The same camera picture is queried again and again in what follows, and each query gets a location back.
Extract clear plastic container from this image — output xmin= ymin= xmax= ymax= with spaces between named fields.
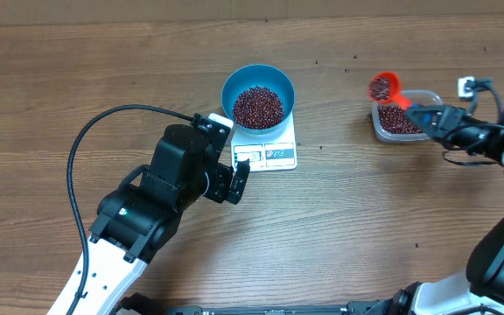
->
xmin=371 ymin=89 xmax=444 ymax=144

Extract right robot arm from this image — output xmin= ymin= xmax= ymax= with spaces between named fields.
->
xmin=371 ymin=105 xmax=504 ymax=314

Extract white digital kitchen scale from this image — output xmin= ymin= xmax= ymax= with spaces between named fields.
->
xmin=230 ymin=114 xmax=298 ymax=172

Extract orange scoop with blue handle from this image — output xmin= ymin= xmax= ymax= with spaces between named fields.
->
xmin=368 ymin=72 xmax=416 ymax=110

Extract blue metal bowl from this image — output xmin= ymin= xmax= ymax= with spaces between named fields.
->
xmin=221 ymin=64 xmax=296 ymax=127

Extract red beans in bowl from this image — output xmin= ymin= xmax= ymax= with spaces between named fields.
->
xmin=233 ymin=86 xmax=284 ymax=130

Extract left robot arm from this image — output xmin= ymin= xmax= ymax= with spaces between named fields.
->
xmin=49 ymin=114 xmax=250 ymax=314

